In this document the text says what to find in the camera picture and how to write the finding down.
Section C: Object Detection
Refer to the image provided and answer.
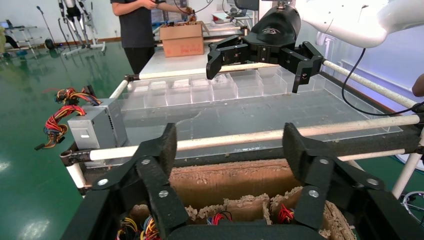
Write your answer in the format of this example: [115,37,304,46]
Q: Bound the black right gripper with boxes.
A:
[205,4,325,94]

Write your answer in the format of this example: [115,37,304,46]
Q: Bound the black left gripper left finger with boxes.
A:
[92,123,190,239]

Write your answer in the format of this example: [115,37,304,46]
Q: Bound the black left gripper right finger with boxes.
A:
[282,122,386,231]

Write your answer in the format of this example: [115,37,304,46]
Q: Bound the bare person forearm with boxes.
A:
[411,73,424,98]

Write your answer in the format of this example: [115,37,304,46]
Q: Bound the clear acrylic divider tray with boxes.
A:
[119,67,403,143]

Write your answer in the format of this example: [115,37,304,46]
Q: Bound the dark monitor equipment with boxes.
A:
[211,0,261,29]

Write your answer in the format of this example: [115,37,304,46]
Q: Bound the worn brown cardboard divider box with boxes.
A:
[129,158,359,240]

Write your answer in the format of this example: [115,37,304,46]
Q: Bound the white table leg pipe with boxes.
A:
[391,127,424,200]
[65,163,88,190]

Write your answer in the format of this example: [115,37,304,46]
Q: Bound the brown cardboard box red print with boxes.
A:
[159,20,210,58]

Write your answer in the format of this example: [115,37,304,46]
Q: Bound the white work table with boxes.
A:
[139,24,249,76]

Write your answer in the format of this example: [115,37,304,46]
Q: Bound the person in dark shirt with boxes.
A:
[110,0,197,75]

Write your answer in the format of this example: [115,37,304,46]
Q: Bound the white metal equipment stand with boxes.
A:
[56,0,108,57]

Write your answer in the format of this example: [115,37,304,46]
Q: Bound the black pole stand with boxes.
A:
[35,5,58,51]

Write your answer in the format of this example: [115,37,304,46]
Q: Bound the metal cart with shelves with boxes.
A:
[0,19,40,58]

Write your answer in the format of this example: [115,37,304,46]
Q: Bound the power supply purple yellow wires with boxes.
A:
[115,215,162,240]

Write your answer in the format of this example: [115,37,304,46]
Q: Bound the power supply red yellow wires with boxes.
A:
[277,203,296,225]
[205,211,233,227]

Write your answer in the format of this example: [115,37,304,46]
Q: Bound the white table lower rail pipe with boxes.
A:
[337,148,407,163]

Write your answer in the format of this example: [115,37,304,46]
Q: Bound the long white table frame pipe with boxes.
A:
[89,114,422,162]

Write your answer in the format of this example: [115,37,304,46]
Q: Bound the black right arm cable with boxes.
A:
[341,47,424,117]

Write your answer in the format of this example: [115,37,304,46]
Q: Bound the grey power supply red wires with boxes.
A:
[34,97,128,152]

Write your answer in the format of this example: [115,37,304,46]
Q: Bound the white coiled cable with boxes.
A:
[398,191,424,227]

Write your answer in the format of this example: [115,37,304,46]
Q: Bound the grey power supply mixed wires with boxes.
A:
[52,85,120,110]

